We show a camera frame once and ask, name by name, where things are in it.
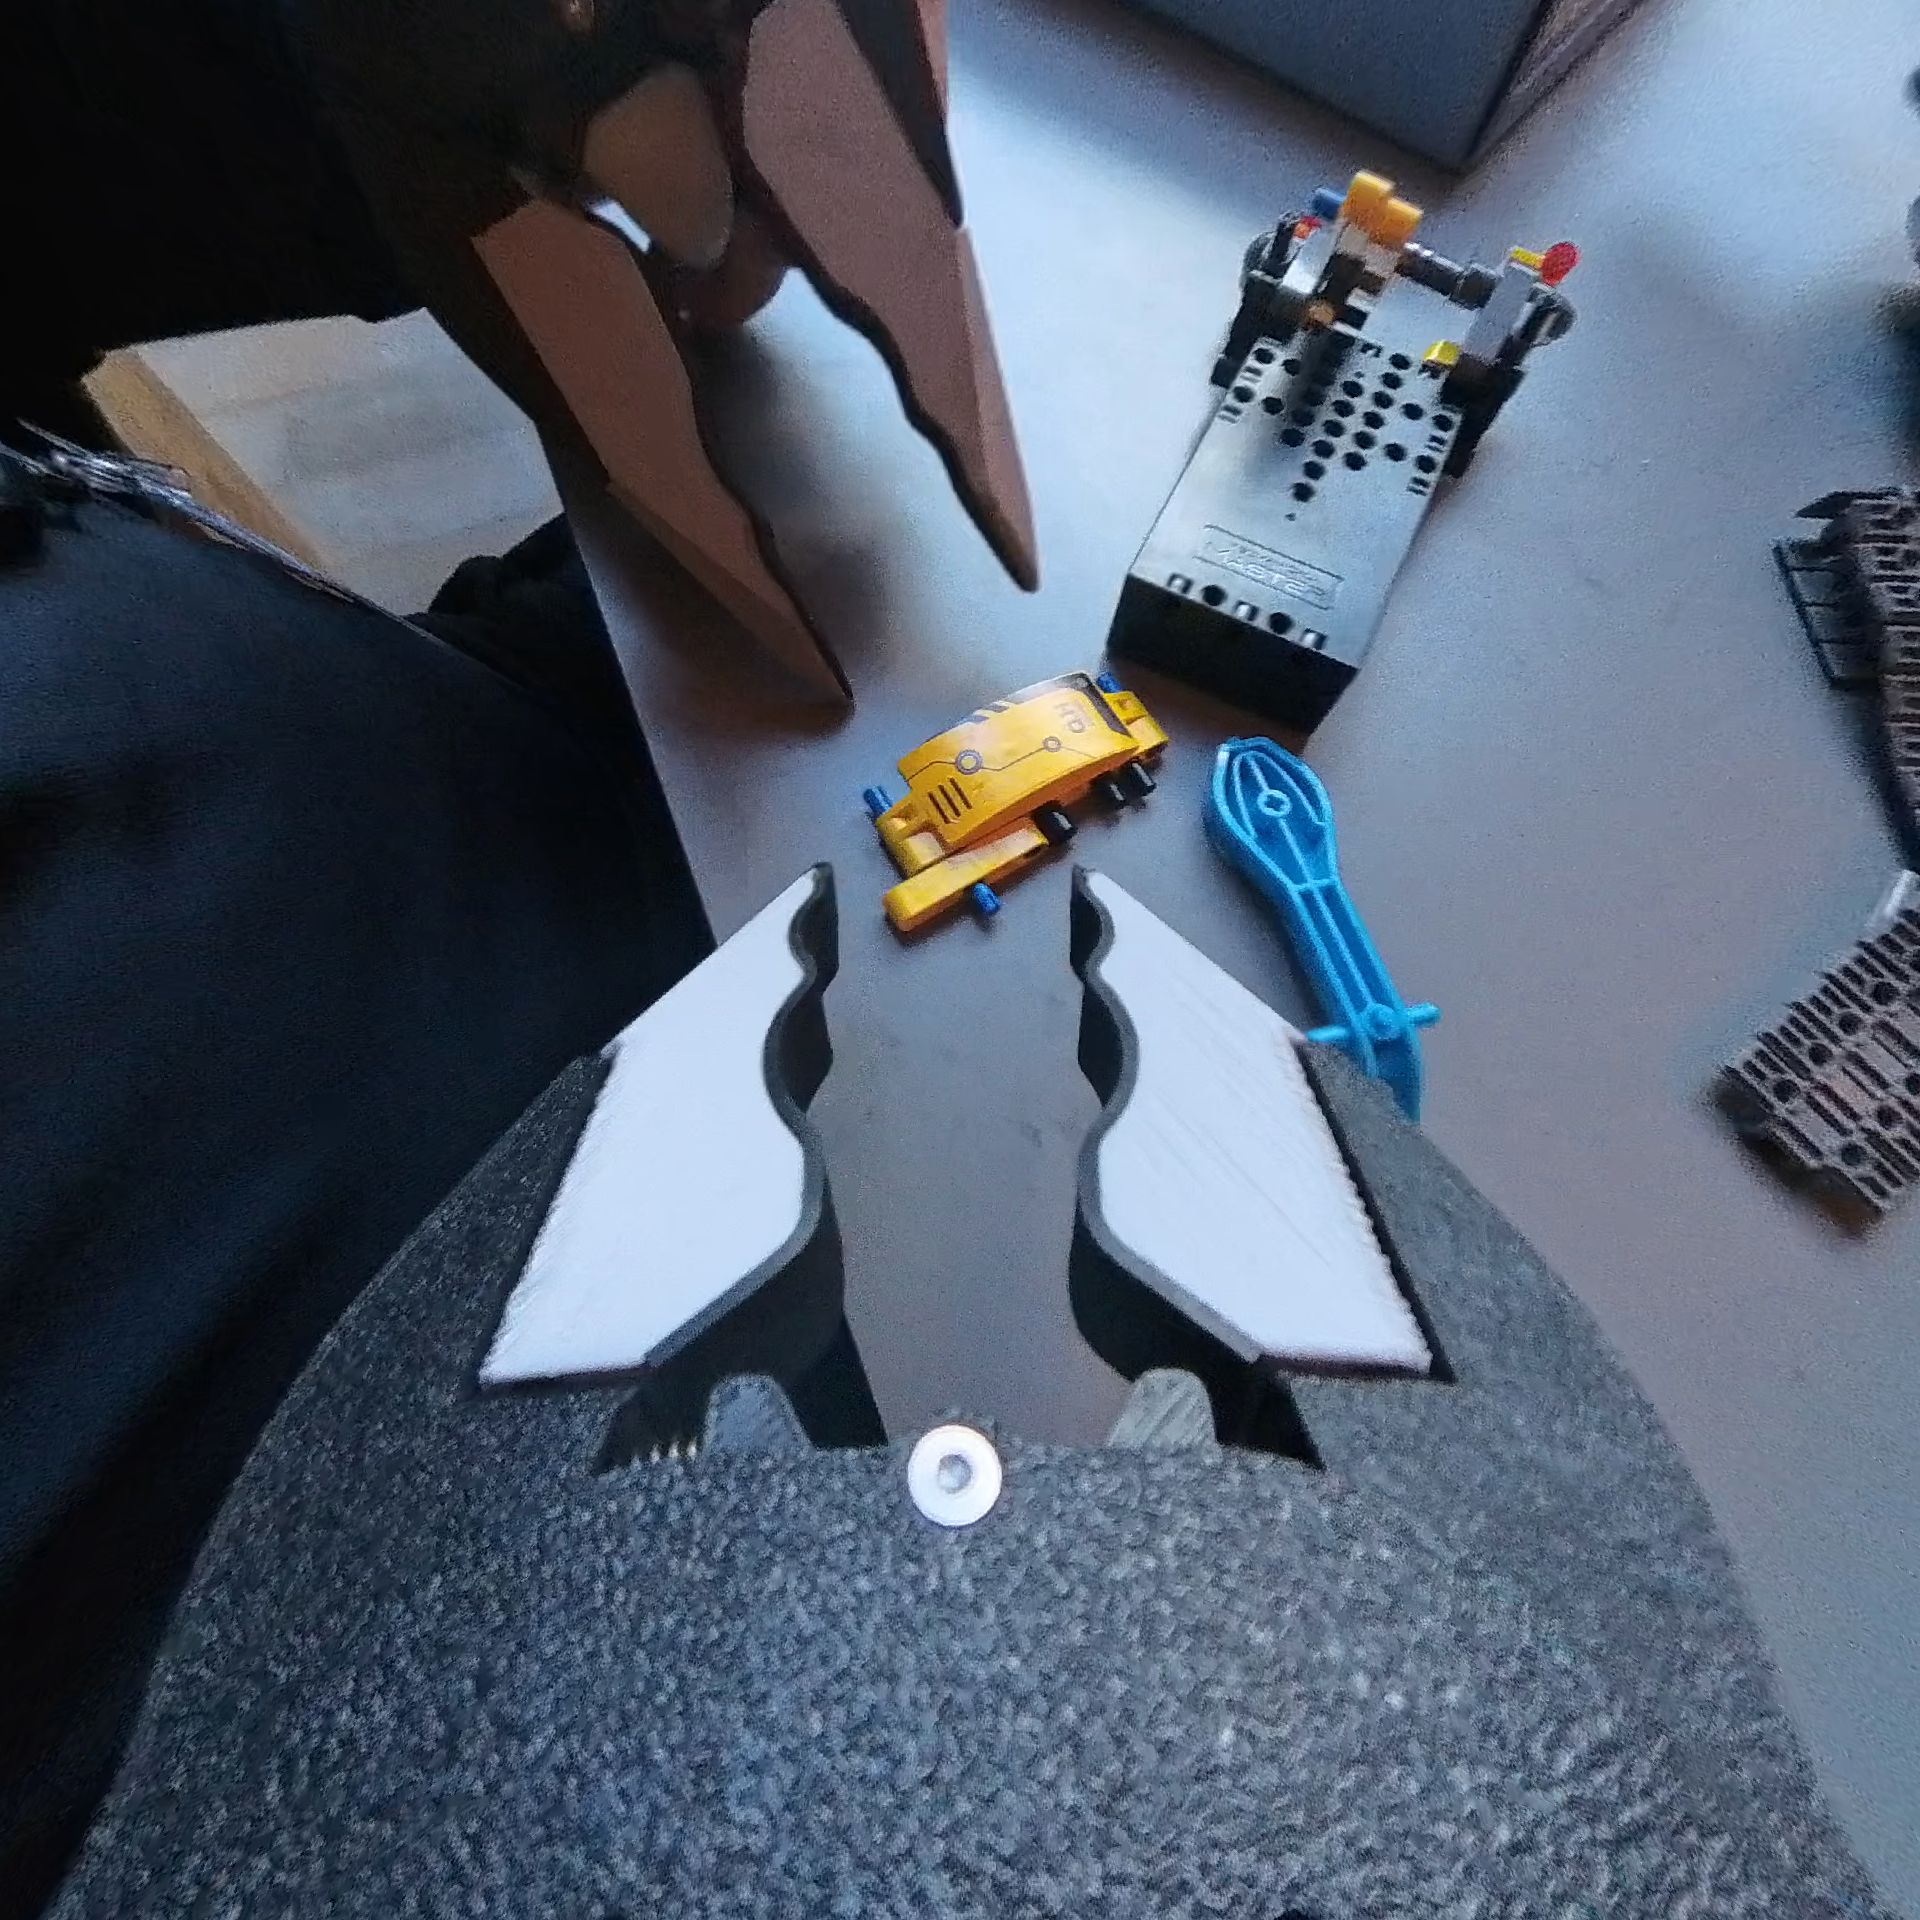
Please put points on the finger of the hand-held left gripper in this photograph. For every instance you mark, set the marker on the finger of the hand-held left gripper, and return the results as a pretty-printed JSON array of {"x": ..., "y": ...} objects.
[
  {"x": 645, "y": 435},
  {"x": 884, "y": 192}
]

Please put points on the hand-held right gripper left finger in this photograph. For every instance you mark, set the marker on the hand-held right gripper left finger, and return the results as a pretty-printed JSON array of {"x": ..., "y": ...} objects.
[{"x": 659, "y": 1199}]

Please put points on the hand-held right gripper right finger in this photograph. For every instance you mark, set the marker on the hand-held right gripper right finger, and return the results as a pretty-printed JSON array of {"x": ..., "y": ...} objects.
[{"x": 1245, "y": 1199}]

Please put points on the yellow toy brick assembly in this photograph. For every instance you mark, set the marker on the yellow toy brick assembly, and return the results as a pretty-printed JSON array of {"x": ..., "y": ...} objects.
[{"x": 990, "y": 759}]

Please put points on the black toy battery box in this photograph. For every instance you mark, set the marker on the black toy battery box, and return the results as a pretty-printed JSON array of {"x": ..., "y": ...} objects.
[{"x": 1289, "y": 556}]

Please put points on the blue brick separator tool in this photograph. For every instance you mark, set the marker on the blue brick separator tool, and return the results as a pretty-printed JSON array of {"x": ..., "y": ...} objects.
[{"x": 1289, "y": 857}]

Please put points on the open blue cardboard box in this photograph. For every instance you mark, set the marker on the open blue cardboard box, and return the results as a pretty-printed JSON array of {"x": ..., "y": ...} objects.
[{"x": 1349, "y": 77}]

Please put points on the grey toy track strip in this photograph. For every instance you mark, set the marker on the grey toy track strip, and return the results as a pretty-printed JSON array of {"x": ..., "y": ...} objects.
[
  {"x": 1847, "y": 1048},
  {"x": 1875, "y": 644}
]

